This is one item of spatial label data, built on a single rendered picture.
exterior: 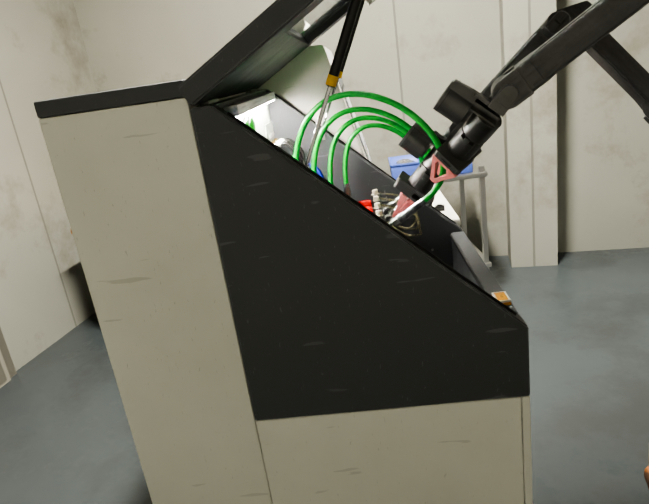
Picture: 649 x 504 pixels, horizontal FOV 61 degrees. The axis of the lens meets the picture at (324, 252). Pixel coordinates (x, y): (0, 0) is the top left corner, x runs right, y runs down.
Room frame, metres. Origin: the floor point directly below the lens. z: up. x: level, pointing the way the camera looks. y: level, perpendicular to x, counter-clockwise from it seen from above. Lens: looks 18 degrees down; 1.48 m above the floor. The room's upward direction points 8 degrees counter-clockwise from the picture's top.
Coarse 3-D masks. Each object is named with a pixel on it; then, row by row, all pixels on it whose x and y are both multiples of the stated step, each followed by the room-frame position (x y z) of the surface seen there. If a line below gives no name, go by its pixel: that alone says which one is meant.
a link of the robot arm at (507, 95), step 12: (456, 84) 1.08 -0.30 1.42; (444, 96) 1.08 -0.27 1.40; (456, 96) 1.08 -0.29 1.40; (468, 96) 1.07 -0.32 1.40; (480, 96) 1.06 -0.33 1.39; (504, 96) 1.03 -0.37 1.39; (516, 96) 1.02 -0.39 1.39; (444, 108) 1.08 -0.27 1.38; (456, 108) 1.07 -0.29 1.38; (468, 108) 1.07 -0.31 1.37; (492, 108) 1.04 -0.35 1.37; (504, 108) 1.04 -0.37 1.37; (456, 120) 1.08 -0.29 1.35
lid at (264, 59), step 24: (288, 0) 0.98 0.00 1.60; (312, 0) 0.98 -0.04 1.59; (336, 0) 1.39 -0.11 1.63; (264, 24) 0.98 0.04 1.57; (288, 24) 0.99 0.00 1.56; (312, 24) 1.46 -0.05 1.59; (240, 48) 0.99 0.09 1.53; (264, 48) 1.04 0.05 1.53; (288, 48) 1.34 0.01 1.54; (216, 72) 0.99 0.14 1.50; (240, 72) 1.08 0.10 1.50; (264, 72) 1.42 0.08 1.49; (192, 96) 1.00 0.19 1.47; (216, 96) 1.13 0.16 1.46
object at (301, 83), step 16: (320, 48) 1.70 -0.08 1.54; (288, 64) 1.70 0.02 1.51; (304, 64) 1.70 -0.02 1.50; (320, 64) 1.70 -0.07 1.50; (272, 80) 1.71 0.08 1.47; (288, 80) 1.71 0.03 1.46; (304, 80) 1.70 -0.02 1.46; (320, 80) 1.70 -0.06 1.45; (288, 96) 1.71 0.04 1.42; (304, 96) 1.70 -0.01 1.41; (320, 96) 1.70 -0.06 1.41; (304, 112) 1.70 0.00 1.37; (336, 112) 1.69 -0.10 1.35; (336, 128) 1.69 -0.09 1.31; (352, 128) 1.69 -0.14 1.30; (352, 144) 1.69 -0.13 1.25
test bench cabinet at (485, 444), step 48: (288, 432) 1.01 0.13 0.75; (336, 432) 1.00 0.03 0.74; (384, 432) 0.99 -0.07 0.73; (432, 432) 0.98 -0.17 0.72; (480, 432) 0.97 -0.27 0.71; (528, 432) 0.97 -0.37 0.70; (288, 480) 1.01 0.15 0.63; (336, 480) 1.00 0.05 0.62; (384, 480) 0.99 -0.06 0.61; (432, 480) 0.98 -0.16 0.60; (480, 480) 0.98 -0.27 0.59; (528, 480) 0.97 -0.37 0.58
